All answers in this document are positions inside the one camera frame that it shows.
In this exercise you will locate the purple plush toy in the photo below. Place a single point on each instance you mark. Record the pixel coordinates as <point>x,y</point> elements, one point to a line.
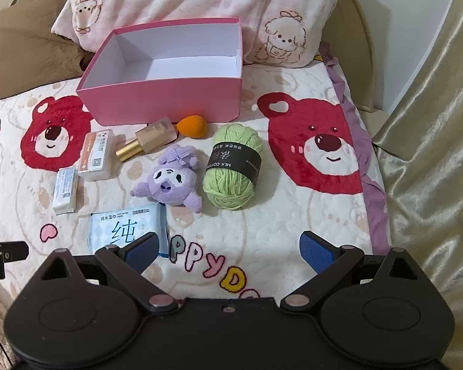
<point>166,181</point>

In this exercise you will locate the pink cardboard box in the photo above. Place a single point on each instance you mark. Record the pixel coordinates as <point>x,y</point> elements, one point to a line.
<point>158,100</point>

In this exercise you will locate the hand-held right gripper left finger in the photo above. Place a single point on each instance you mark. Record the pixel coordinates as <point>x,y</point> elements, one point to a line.
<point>141,252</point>

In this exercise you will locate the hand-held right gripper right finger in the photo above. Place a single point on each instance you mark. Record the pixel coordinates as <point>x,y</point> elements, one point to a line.
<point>316,254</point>

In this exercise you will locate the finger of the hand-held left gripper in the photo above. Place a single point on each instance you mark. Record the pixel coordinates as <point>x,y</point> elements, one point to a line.
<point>11,250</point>

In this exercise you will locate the gold satin cloth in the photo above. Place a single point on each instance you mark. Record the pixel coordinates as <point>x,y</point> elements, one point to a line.
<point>428,123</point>

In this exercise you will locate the white box with orange label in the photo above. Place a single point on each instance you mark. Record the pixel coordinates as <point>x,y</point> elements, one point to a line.
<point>98,158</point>

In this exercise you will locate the orange makeup sponge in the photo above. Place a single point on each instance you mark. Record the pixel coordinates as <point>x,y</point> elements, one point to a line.
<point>193,125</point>

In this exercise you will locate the wet wipes packet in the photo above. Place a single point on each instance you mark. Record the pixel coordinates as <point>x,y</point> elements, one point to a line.
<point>112,231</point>

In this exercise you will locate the green yarn ball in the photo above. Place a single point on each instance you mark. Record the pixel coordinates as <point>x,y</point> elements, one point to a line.
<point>227,185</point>

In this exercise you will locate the small white packet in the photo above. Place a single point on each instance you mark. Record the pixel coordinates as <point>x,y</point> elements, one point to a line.
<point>65,190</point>

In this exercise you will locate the beige foundation bottle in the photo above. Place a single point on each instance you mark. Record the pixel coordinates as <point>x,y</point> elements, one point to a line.
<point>154,135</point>

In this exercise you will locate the beige headboard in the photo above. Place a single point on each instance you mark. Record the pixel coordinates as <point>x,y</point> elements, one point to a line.
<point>364,46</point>

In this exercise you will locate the red bear printed blanket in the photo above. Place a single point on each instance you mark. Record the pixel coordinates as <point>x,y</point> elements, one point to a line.
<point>274,208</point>

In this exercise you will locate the brown pillow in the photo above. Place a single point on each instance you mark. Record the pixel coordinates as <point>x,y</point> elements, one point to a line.
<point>23,46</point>

